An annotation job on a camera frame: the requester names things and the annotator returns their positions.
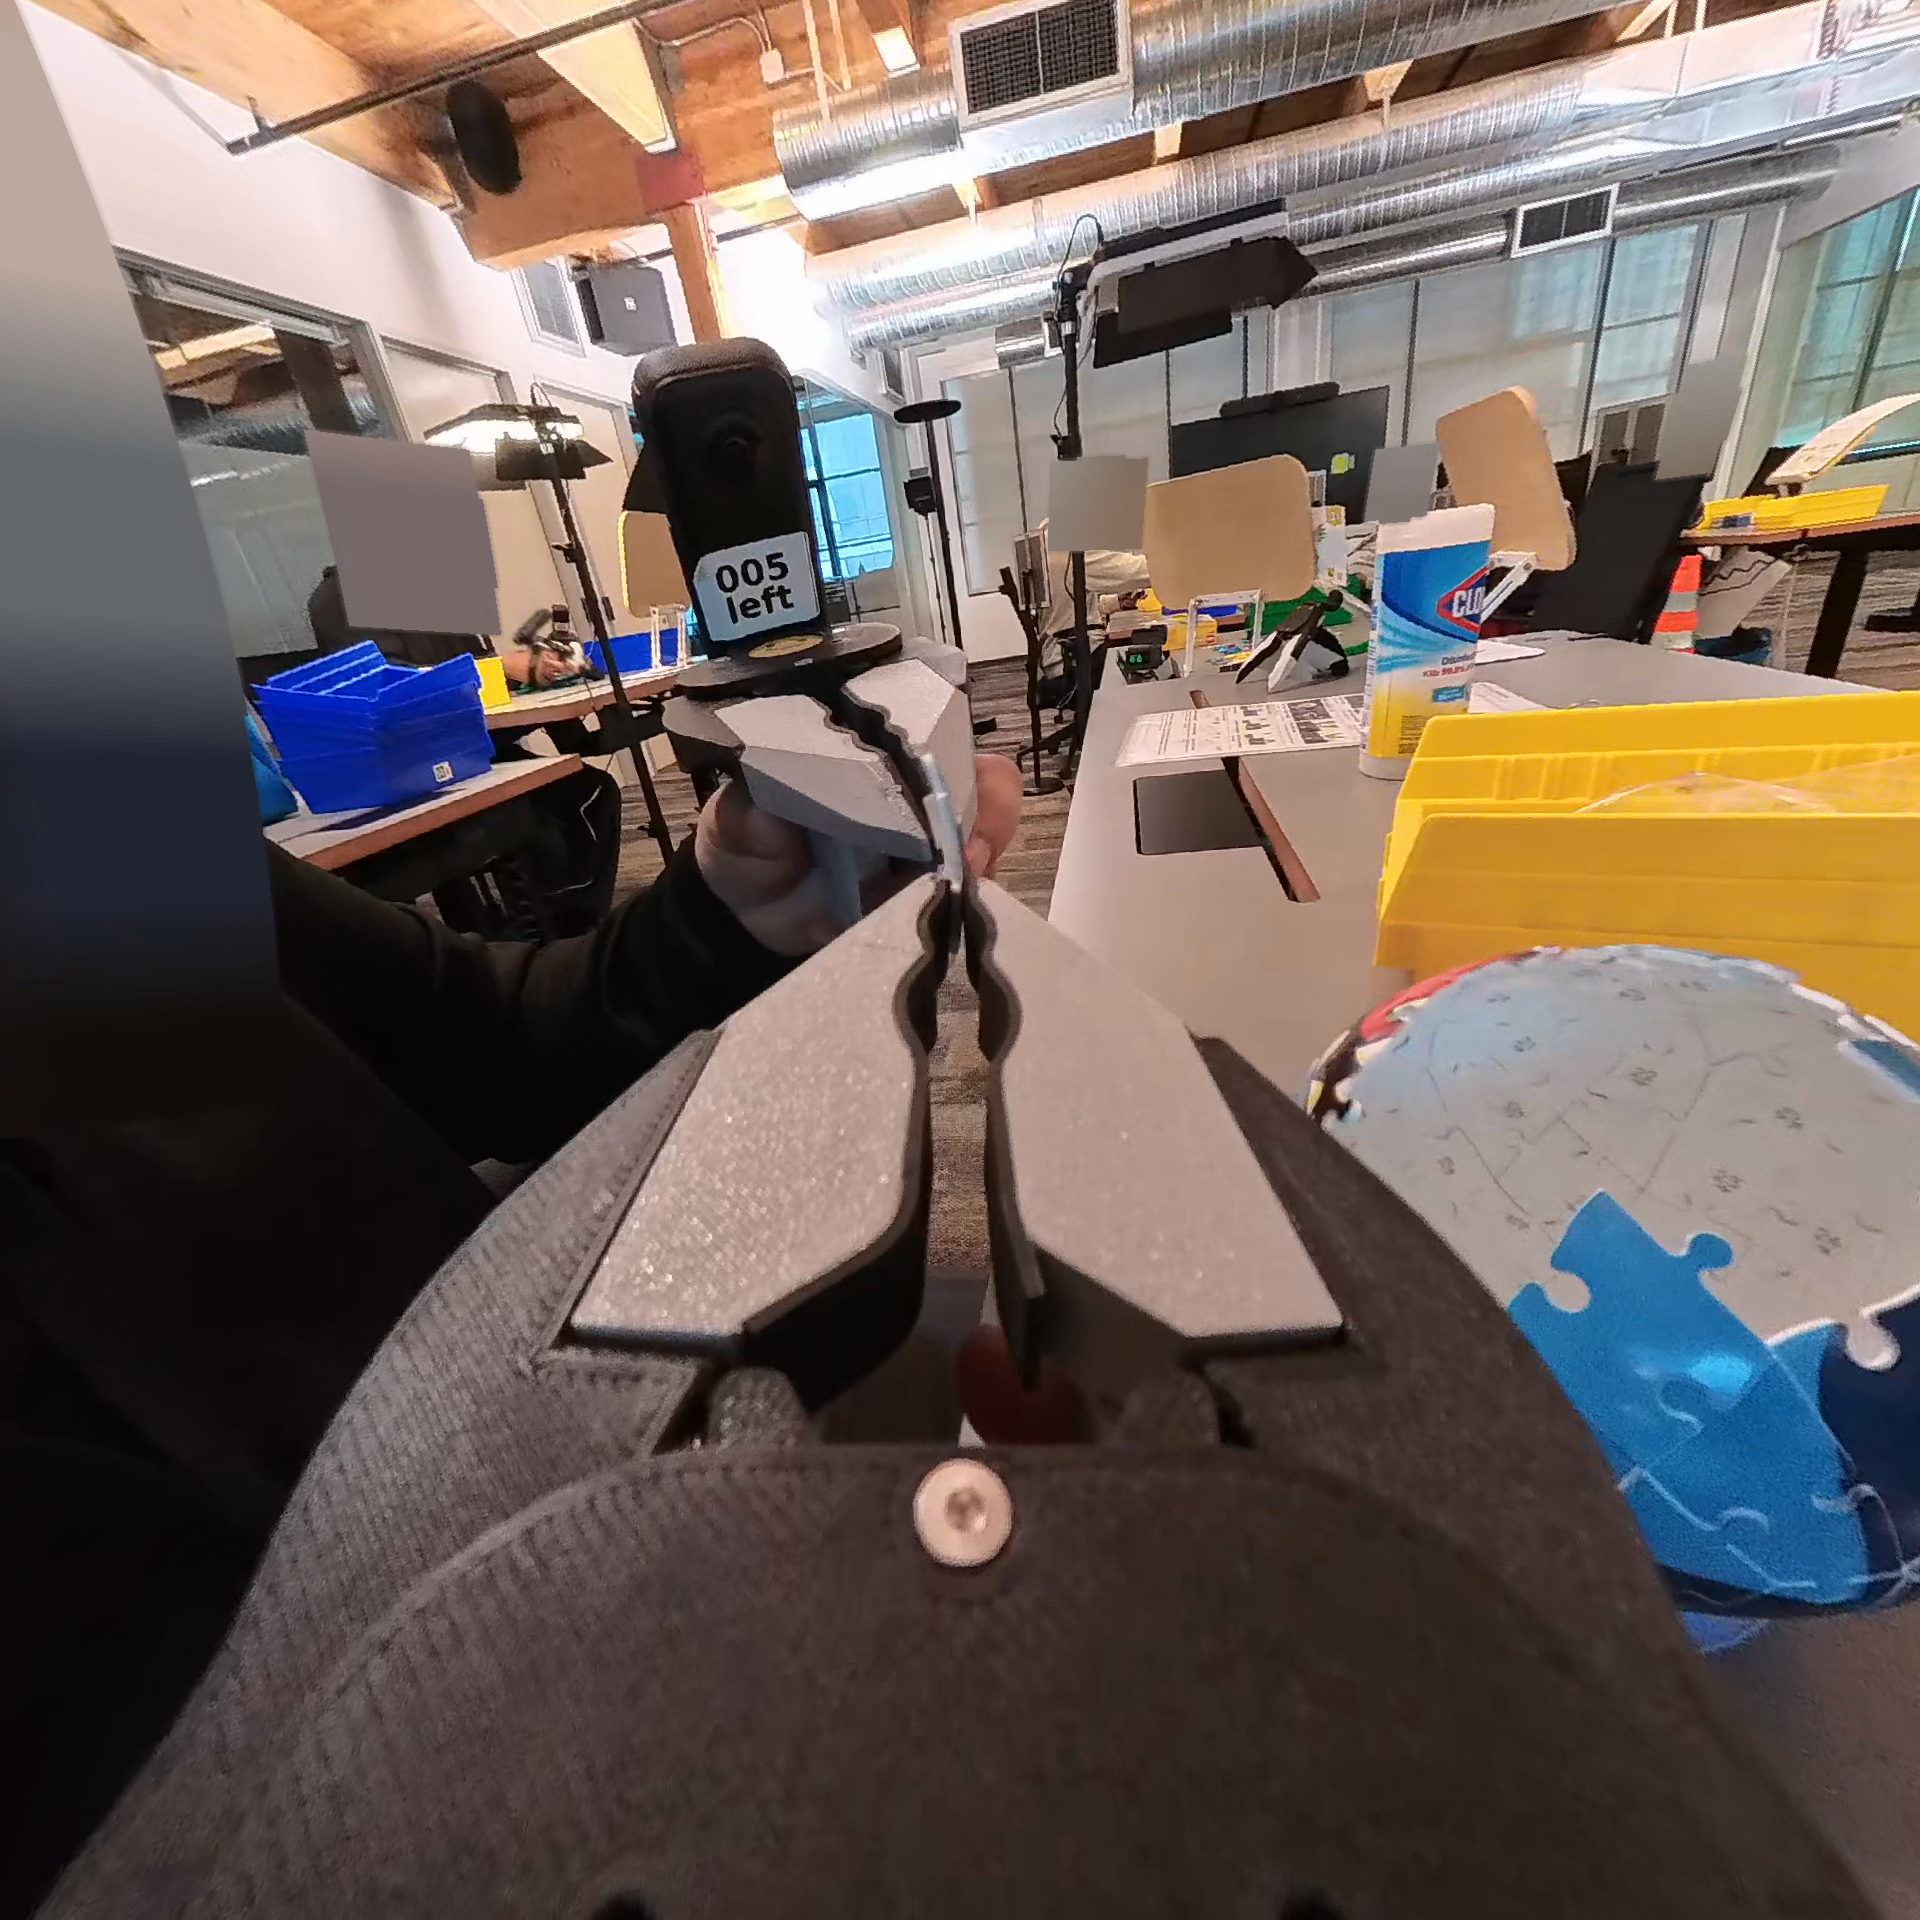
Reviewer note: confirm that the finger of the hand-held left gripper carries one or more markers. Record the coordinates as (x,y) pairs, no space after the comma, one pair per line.
(819,780)
(921,715)

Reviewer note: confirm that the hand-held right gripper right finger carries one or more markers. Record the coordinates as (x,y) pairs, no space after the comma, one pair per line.
(1170,1185)

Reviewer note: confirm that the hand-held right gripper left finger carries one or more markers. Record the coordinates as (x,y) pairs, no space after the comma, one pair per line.
(763,1172)

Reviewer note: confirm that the white puzzle piece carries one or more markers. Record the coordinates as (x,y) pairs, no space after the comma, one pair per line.
(948,819)

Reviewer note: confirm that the blue puzzle ball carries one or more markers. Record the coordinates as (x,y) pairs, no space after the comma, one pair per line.
(1651,1172)

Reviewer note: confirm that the person's left forearm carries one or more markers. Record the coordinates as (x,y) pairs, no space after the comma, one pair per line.
(523,1005)

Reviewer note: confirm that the person's left hand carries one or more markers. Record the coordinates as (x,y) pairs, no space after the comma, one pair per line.
(763,878)

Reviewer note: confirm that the tan desk divider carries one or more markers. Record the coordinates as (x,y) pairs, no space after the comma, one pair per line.
(1506,464)
(1230,525)
(651,564)

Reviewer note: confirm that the studio light on stand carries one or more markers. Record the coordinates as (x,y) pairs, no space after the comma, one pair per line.
(562,571)

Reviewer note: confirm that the black light stand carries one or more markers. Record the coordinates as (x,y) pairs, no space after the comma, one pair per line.
(933,511)

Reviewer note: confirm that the black device green display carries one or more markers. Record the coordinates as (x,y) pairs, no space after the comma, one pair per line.
(1142,663)

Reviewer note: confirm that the printed paper sheet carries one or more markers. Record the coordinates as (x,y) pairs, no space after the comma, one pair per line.
(1500,699)
(1244,732)

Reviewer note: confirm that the white folding stand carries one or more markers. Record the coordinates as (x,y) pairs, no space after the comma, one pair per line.
(1292,646)

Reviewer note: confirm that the green plastic bin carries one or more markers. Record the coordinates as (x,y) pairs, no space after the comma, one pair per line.
(1318,622)

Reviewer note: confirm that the blue plastic bin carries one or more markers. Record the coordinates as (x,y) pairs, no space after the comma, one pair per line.
(382,727)

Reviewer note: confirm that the disinfectant wipes canister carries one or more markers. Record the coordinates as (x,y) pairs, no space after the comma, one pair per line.
(1418,646)

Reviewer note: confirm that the black hanging screen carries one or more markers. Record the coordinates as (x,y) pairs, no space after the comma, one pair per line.
(1201,294)

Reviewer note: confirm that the yellow plastic storage bin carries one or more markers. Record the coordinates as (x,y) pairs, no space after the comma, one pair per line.
(1651,885)

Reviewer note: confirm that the black office chair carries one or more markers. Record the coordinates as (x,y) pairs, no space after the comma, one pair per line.
(1635,548)

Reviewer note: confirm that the orange traffic cone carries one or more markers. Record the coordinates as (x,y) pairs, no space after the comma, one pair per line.
(1685,600)

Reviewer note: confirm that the small yellow bin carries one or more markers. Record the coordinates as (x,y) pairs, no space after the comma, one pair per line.
(1793,511)

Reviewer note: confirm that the black wall monitor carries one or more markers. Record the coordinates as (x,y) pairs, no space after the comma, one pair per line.
(1275,435)

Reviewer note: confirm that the silver air duct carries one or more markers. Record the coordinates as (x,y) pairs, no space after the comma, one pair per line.
(1348,67)
(1201,248)

